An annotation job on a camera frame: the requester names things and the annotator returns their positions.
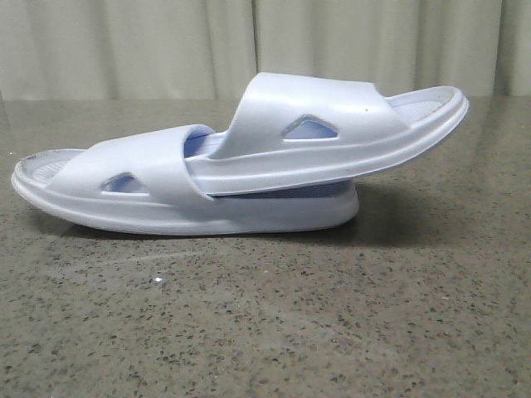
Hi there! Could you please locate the light blue slipper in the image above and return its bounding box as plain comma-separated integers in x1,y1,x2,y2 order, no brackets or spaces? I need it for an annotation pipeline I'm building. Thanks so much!
12,124,359,235
187,72,469,196

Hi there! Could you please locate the white curtain backdrop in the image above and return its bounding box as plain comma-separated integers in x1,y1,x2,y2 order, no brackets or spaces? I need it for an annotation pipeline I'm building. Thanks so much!
1,1,530,100

